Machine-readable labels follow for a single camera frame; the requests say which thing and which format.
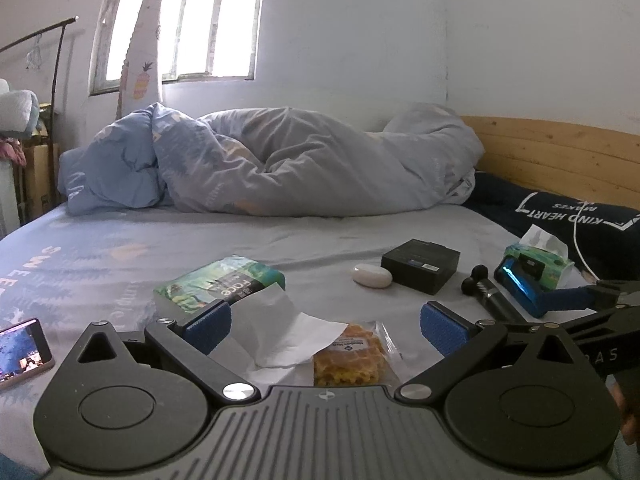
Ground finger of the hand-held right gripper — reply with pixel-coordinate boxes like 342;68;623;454
542;280;640;309
565;305;640;343

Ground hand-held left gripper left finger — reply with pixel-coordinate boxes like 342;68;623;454
75;301;261;402

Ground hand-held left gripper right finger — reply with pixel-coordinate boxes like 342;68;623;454
395;301;583;402

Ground white tissue sheet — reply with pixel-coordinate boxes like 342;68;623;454
207;282;347;387

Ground waffle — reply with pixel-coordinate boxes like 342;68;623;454
312;321;401;388

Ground opened green tissue pack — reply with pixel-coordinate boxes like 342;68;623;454
502;225;576;291

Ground sealed green tissue pack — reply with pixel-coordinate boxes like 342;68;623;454
152;255;287;328

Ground shiny blue device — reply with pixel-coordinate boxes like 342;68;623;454
494;254;546;318

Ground black ball-head massager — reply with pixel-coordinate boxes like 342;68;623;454
460;264;528;328

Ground black cardboard box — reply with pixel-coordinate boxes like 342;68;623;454
381;239;461;295

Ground white oval case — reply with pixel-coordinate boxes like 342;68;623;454
351;264;393;289

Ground dark pillow with white print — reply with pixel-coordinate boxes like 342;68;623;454
462;170;640;286

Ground wooden headboard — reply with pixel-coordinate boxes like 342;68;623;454
459;115;640;208

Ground smartphone with lit screen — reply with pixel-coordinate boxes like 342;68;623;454
0;317;55;391

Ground blue grey duvet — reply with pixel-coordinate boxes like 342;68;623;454
59;102;486;217

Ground brown cardboard box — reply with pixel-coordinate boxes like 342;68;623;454
22;142;61;216

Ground clear white storage bag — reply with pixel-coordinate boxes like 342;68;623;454
0;160;21;236

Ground pink cloth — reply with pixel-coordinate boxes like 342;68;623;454
0;137;26;166

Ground pineapple print curtain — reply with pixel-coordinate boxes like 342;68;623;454
116;0;163;121

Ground white plush pillow pile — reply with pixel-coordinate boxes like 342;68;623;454
0;79;41;136

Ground black metal clothes rack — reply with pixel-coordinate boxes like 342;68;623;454
0;16;80;116

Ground window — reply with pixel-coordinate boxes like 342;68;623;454
89;0;268;97

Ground white clothes hanger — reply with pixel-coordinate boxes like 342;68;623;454
25;35;43;71

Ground white cable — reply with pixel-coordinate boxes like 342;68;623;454
572;205;640;281

